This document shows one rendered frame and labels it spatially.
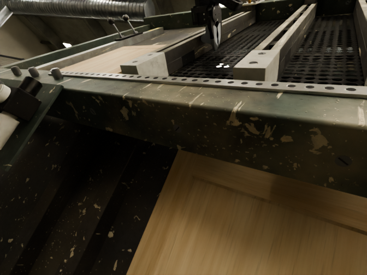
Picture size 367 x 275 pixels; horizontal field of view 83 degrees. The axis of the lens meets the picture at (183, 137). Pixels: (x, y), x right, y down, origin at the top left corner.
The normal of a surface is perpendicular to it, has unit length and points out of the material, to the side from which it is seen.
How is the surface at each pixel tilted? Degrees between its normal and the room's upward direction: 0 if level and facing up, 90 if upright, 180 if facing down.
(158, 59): 90
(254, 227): 90
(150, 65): 90
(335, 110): 59
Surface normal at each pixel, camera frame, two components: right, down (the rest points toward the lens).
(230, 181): -0.39, -0.44
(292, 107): -0.15, -0.82
